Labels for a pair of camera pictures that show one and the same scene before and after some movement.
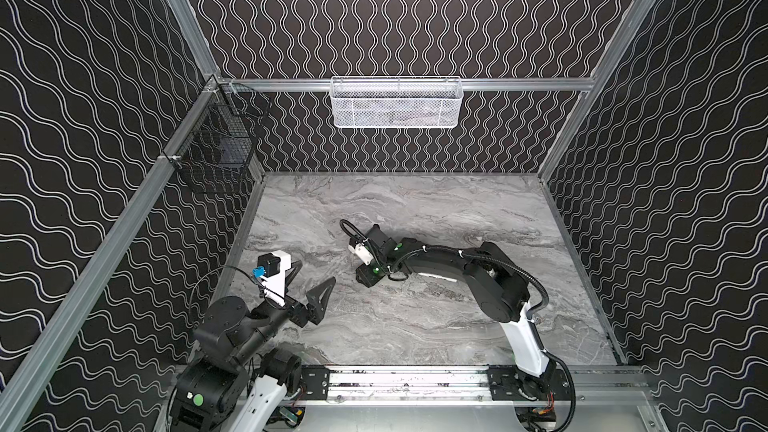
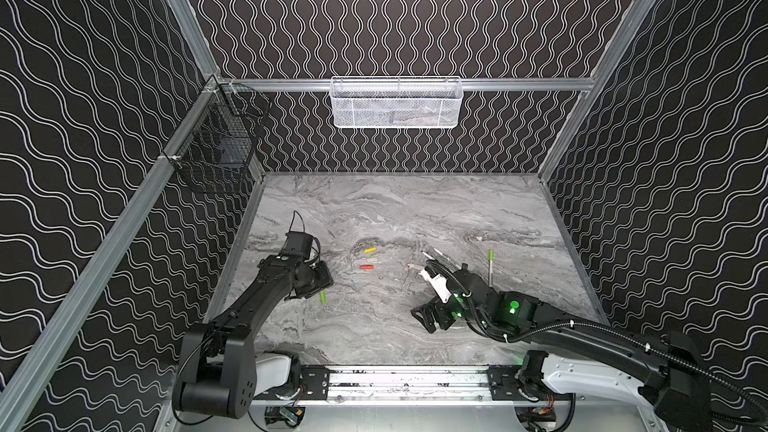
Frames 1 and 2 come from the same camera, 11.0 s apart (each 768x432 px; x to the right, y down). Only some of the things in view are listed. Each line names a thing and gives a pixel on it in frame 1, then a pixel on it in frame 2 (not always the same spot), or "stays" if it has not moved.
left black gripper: (303, 313) to (321, 279)
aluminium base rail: (364, 385) stays
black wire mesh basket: (215, 142) stays
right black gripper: (372, 254) to (437, 306)
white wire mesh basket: (396, 102) stays
